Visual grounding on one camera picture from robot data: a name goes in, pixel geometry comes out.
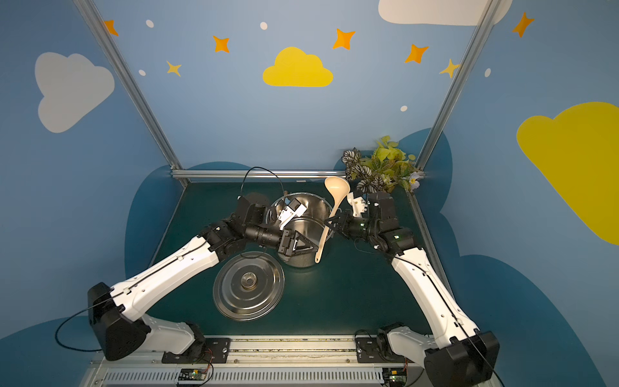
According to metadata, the beige plastic ladle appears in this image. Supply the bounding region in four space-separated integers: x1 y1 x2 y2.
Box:
314 177 350 264

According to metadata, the stainless steel pot lid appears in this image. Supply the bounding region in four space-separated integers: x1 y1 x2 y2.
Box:
213 252 285 321

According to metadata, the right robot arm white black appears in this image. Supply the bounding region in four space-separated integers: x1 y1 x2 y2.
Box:
327 212 500 386

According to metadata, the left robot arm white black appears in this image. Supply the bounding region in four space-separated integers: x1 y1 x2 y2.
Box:
87 219 324 361

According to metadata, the potted plant with striped leaves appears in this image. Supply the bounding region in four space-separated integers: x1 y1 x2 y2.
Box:
341 135 425 194

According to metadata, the back horizontal aluminium bar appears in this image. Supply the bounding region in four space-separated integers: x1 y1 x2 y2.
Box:
171 169 346 180

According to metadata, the right circuit board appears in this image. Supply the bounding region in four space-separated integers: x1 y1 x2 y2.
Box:
382 369 407 387

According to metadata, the circuit board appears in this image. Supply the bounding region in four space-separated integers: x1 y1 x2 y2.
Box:
177 369 208 384
382 369 407 387

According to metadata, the left circuit board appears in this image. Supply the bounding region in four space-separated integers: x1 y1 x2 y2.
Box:
177 369 208 384

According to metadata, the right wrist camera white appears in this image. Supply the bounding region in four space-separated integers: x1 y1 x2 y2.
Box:
347 191 368 218

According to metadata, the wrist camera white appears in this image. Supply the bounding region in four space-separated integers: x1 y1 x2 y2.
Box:
347 191 368 218
277 199 307 230

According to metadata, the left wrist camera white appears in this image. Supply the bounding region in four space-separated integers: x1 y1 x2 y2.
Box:
277 199 307 230

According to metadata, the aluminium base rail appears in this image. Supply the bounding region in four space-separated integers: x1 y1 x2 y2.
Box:
81 335 430 386

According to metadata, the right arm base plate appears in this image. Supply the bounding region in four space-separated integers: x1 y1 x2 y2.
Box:
353 329 406 364

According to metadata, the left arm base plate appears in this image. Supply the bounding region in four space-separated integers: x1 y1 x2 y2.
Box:
161 337 231 364

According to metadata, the right aluminium frame post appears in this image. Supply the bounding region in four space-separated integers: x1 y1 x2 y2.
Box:
414 0 504 170

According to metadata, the aluminium frame post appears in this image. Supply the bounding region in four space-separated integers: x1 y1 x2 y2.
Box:
74 0 190 188
414 0 504 170

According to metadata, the left aluminium frame post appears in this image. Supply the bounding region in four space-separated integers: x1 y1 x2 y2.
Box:
74 0 190 188

